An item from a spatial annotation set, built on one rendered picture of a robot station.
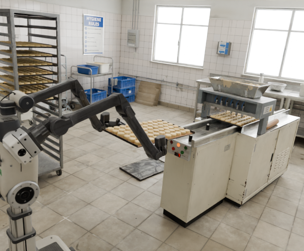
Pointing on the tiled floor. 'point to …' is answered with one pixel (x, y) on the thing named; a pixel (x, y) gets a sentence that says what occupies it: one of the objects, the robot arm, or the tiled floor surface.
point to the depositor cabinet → (259, 159)
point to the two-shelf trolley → (90, 79)
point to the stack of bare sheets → (144, 169)
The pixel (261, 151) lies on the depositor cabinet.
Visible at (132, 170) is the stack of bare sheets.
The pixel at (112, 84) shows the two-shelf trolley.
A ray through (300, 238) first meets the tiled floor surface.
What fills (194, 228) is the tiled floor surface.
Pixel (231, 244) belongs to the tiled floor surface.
